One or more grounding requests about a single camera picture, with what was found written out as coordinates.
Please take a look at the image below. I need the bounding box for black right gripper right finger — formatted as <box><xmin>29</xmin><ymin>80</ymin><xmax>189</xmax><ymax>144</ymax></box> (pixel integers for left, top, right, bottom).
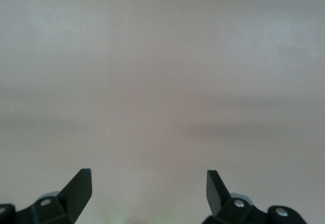
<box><xmin>202</xmin><ymin>170</ymin><xmax>309</xmax><ymax>224</ymax></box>

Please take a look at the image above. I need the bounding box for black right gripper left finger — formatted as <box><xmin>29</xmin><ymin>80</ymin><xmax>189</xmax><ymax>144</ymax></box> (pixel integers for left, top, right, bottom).
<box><xmin>0</xmin><ymin>168</ymin><xmax>92</xmax><ymax>224</ymax></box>

